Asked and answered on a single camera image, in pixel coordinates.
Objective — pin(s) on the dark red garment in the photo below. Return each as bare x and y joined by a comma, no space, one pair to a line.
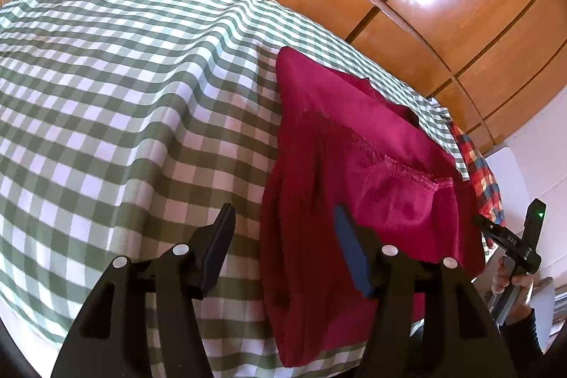
354,165

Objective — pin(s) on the person's right forearm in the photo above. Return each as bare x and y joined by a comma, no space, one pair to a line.
527,336

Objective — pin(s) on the white headboard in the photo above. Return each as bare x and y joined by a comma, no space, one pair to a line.
516,183

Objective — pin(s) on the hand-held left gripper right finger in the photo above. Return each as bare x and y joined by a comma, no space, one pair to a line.
352,247

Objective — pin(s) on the green white checked bedsheet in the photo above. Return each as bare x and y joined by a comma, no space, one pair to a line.
133,94

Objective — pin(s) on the person's right hand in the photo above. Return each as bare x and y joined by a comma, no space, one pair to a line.
522,287

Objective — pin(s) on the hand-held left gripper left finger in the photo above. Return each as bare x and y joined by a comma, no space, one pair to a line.
216,247

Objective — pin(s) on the red blue plaid cloth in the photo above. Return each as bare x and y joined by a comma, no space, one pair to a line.
485,183

